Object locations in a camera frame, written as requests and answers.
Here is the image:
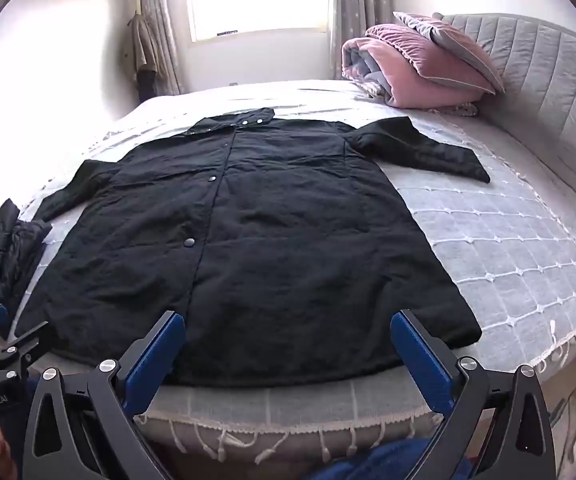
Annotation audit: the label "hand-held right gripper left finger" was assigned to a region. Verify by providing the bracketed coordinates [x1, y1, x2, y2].
[20, 310, 189, 480]

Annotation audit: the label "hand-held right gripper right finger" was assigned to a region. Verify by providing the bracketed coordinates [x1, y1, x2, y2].
[390, 309, 556, 480]

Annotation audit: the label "black long coat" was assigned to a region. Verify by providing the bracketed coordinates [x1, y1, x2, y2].
[15, 107, 491, 389]

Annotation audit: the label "hanging clothes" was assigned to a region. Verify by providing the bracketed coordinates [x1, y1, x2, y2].
[120, 12, 161, 103]

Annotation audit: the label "person's blue pants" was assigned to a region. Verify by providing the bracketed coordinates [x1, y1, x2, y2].
[313, 437, 473, 480]

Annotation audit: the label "bed with grey sheet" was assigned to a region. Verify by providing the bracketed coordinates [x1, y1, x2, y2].
[18, 80, 576, 466]

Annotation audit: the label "pink grey folded quilt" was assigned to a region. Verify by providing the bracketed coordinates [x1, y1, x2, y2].
[342, 35, 478, 111]

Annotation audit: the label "grey padded headboard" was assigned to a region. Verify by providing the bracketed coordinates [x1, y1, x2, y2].
[440, 12, 576, 211]

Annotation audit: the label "grey velvet pillow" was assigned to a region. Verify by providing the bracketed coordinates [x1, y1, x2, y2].
[393, 11, 506, 94]

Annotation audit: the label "grey patterned curtain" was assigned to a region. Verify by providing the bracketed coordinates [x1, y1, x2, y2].
[330, 0, 395, 82]
[135, 0, 189, 96]

